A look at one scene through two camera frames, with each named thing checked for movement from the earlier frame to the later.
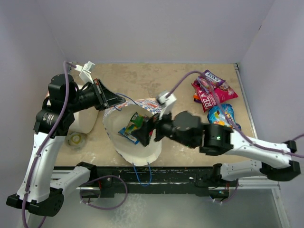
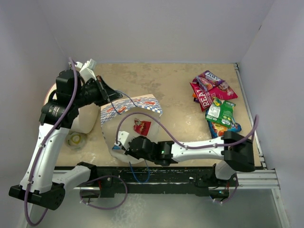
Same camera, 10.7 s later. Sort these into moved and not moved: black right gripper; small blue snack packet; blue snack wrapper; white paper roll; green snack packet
Moved: green snack packet; small blue snack packet; blue snack wrapper; black right gripper
Not moved: white paper roll
